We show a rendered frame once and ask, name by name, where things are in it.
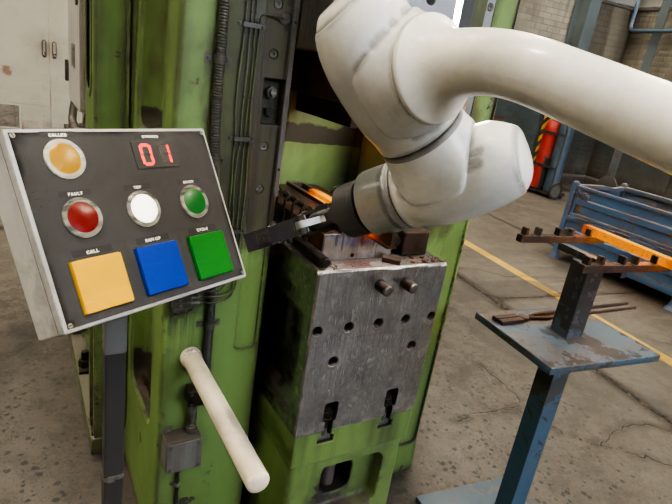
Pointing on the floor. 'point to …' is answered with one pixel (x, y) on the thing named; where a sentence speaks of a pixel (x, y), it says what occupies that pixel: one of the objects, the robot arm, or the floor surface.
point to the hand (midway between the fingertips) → (263, 238)
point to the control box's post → (113, 407)
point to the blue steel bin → (622, 225)
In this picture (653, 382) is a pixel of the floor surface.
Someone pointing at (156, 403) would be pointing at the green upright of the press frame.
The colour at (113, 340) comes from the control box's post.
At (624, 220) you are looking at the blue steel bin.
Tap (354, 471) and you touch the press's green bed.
